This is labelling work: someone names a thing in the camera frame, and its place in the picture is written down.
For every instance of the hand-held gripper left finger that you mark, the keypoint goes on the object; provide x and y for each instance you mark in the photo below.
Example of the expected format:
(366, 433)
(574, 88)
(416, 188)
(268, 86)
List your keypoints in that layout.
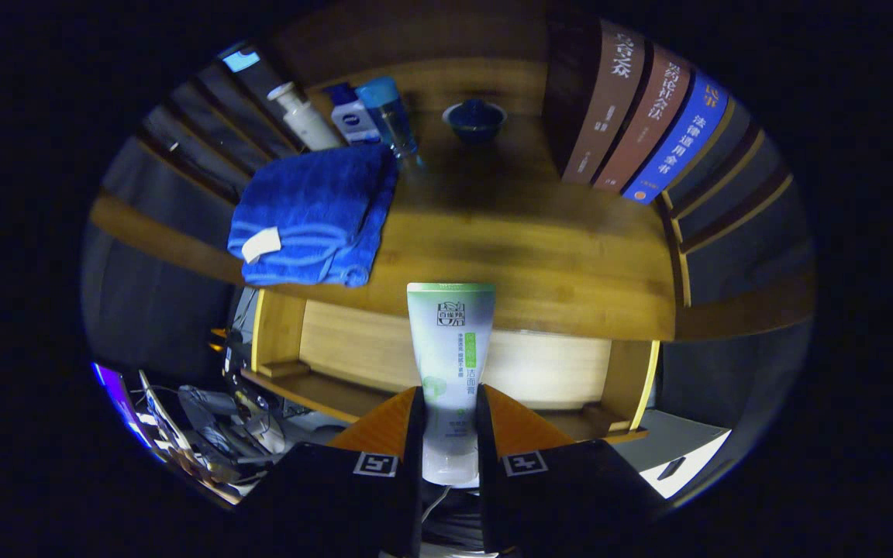
(414, 465)

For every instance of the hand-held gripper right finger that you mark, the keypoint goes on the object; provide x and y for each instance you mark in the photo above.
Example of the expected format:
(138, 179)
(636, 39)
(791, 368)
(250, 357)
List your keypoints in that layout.
(487, 465)

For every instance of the white and green tube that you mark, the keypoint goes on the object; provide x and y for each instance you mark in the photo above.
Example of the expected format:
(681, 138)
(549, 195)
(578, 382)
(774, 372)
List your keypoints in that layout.
(450, 349)

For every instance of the wooden drawer with black knob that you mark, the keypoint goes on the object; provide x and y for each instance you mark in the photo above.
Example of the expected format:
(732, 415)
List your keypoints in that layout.
(353, 341)

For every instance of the small black object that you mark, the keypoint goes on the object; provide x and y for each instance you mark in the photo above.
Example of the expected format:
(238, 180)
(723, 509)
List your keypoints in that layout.
(671, 467)

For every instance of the cluttered electronics pile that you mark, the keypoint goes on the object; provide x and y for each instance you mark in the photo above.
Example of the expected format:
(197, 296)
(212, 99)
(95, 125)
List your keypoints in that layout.
(206, 434)

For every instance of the folded blue towel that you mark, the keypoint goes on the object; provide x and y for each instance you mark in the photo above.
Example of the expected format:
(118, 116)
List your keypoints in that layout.
(315, 209)

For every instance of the blue lidded teacup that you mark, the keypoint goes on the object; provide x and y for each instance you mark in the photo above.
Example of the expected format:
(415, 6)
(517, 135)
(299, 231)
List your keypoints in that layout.
(475, 120)

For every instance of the teal translucent bottle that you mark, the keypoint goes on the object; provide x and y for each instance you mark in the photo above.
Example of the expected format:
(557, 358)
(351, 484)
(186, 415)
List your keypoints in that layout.
(391, 116)

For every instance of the white bottle with blue cap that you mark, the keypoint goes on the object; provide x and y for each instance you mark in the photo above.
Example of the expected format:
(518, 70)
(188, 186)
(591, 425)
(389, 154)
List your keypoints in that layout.
(353, 120)

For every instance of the white pump bottle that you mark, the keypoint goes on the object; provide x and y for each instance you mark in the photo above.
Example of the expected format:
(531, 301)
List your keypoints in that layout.
(303, 116)

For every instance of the blue book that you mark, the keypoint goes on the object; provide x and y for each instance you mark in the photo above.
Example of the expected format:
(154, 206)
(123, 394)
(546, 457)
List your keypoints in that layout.
(679, 143)

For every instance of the reddish brown book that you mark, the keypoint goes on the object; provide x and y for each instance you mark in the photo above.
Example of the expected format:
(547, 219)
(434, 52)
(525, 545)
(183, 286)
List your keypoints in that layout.
(644, 124)

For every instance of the dark brown book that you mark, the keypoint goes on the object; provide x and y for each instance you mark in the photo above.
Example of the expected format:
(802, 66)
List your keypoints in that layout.
(594, 101)

